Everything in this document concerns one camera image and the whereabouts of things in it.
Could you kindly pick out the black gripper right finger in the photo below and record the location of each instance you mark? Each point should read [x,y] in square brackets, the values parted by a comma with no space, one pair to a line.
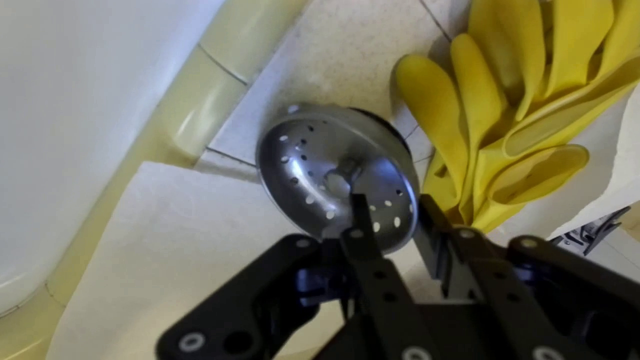
[546,300]

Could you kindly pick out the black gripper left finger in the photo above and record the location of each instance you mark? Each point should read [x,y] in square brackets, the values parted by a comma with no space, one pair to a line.
[333,300]

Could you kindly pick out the round metal drain plug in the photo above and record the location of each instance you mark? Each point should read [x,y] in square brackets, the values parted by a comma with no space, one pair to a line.
[320,161]

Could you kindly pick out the white sink basin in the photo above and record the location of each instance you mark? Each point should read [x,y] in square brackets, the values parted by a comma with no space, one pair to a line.
[80,100]

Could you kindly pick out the yellow rubber glove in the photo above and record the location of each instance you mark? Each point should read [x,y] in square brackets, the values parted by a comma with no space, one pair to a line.
[580,41]
[481,107]

